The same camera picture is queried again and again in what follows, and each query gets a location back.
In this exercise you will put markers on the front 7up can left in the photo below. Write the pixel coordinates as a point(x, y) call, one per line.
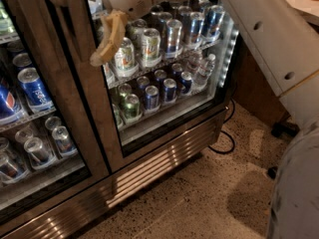
point(124, 60)

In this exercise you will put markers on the silver blue can lower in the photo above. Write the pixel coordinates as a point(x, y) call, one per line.
point(63, 141)

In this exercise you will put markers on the blue soda can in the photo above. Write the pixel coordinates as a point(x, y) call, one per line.
point(186, 83)
point(151, 98)
point(169, 90)

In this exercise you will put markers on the blue soda can front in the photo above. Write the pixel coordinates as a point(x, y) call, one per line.
point(151, 98)

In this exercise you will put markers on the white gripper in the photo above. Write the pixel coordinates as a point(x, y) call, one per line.
point(107, 20)

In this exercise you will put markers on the Red Bull can middle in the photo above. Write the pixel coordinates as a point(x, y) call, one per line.
point(194, 27)

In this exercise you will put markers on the large Pepsi can left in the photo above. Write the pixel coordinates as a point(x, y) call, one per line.
point(11, 108)

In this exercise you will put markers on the silver can lower left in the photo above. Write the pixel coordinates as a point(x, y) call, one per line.
point(39, 153)

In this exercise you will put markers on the steel fridge base grille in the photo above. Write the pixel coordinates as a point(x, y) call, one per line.
point(80, 210)

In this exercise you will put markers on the blue soda can middle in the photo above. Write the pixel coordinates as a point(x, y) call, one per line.
point(169, 90)

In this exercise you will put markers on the clear water bottle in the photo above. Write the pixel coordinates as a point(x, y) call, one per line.
point(204, 71)

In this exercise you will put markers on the glass fridge door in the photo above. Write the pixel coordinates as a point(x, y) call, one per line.
point(29, 39)
point(126, 142)

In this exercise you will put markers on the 7up can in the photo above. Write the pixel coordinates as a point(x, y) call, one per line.
point(124, 60)
point(150, 47)

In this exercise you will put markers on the Red Bull can right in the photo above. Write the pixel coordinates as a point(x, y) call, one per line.
point(213, 21)

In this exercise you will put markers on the front 7up can right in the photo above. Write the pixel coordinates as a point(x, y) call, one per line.
point(150, 47)

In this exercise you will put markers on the green soda can front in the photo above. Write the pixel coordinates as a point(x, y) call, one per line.
point(131, 108)

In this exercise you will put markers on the blue soda can right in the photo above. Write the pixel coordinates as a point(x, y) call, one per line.
point(186, 83)

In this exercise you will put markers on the red bull can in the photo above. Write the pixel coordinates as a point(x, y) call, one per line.
point(172, 38)
point(213, 21)
point(194, 27)

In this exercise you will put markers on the front Red Bull can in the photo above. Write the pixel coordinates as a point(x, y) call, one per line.
point(172, 38)

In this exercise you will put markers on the front blue Pepsi can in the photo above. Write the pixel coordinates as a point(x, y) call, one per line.
point(38, 98)

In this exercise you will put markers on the black office chair base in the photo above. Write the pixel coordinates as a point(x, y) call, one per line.
point(279, 128)

